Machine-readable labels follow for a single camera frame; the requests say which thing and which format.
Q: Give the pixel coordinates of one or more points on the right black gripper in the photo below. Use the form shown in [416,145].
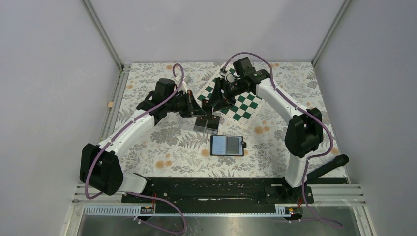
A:
[220,84]

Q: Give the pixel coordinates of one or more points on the black cylindrical handle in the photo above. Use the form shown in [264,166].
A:
[336,162]

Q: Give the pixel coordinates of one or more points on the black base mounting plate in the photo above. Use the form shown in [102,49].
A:
[222,194]

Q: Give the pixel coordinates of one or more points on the black leather card holder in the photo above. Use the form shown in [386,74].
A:
[243,145]

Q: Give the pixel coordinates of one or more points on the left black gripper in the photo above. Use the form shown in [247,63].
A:
[197,110]

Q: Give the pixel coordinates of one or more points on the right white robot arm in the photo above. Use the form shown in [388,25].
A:
[304,126]

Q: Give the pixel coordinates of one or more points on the floral patterned table mat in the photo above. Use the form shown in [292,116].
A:
[170,151]

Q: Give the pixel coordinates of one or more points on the clear acrylic card stand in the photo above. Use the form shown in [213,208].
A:
[188,124]

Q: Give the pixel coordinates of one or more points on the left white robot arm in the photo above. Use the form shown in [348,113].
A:
[100,164]

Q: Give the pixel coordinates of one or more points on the grey slotted cable duct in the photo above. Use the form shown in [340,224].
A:
[146,211]

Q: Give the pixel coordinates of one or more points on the green white checkerboard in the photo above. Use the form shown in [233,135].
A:
[244,104]

